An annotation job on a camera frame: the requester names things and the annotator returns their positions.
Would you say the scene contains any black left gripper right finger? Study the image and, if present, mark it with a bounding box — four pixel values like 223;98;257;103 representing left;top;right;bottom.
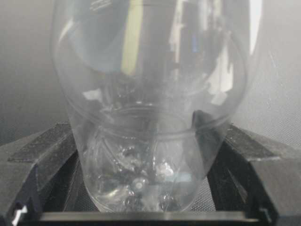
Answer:
192;111;301;226

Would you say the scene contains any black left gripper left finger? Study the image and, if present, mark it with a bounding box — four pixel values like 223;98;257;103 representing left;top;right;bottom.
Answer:
0;123;82;226

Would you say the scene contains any clear plastic bottle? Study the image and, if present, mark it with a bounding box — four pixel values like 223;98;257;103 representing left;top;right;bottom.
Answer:
51;0;264;212

